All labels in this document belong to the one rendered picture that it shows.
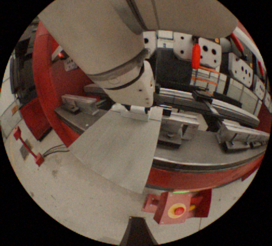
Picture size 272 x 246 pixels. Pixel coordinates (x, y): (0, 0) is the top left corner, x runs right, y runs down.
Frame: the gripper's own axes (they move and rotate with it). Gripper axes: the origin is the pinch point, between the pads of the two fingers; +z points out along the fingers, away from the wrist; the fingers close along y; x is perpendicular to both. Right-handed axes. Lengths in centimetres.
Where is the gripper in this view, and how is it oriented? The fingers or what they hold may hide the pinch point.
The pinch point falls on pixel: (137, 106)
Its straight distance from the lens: 25.0
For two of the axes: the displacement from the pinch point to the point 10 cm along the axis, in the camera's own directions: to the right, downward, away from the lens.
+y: -9.5, -1.6, 2.6
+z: 2.0, 3.4, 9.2
